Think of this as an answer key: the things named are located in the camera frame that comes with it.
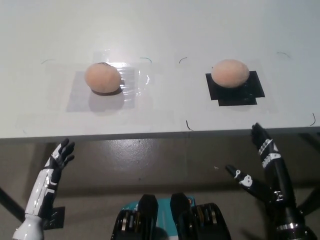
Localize beige dumpling toy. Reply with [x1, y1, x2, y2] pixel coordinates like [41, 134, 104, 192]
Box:
[83, 62, 121, 94]
[211, 58, 250, 89]

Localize clear tape patch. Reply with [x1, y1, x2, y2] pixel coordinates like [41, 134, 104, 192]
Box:
[65, 49, 151, 113]

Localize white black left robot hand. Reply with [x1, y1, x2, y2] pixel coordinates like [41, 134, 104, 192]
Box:
[12, 138, 76, 240]

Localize black tape patch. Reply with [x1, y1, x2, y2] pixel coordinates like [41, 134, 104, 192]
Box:
[205, 70, 266, 107]

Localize black robot body teal tops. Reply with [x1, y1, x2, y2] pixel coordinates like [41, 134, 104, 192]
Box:
[109, 192, 232, 240]

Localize dark table leg bar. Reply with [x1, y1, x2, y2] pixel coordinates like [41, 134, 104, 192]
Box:
[296, 186, 320, 214]
[0, 186, 26, 223]

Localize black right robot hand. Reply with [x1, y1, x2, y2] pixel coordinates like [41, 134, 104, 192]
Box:
[224, 122, 309, 230]

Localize black floor tape piece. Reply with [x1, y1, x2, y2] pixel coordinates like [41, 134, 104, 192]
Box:
[42, 206, 66, 230]

